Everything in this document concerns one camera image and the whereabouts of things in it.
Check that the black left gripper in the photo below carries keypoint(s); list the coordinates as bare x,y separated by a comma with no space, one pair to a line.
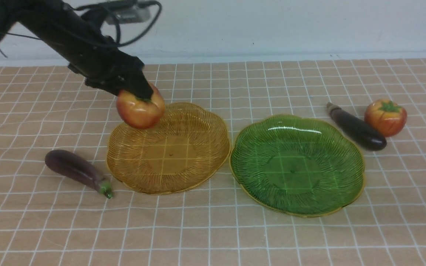
111,71

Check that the red orange toy tomato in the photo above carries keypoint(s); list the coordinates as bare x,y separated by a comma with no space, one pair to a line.
386,116
140,113

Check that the purple toy eggplant green stem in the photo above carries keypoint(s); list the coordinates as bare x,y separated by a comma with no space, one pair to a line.
70,165

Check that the dark purple toy eggplant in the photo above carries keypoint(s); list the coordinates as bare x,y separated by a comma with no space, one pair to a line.
355,128

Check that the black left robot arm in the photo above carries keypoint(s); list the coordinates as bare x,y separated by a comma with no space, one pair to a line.
88,37

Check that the amber ribbed glass plate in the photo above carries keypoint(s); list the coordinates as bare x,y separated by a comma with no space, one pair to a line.
187,147

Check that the beige checked tablecloth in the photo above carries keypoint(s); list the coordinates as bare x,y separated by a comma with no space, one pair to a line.
47,220

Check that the green ribbed glass plate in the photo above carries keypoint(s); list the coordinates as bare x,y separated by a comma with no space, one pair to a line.
298,166

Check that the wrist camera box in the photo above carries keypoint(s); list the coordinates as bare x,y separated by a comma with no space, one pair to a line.
126,12

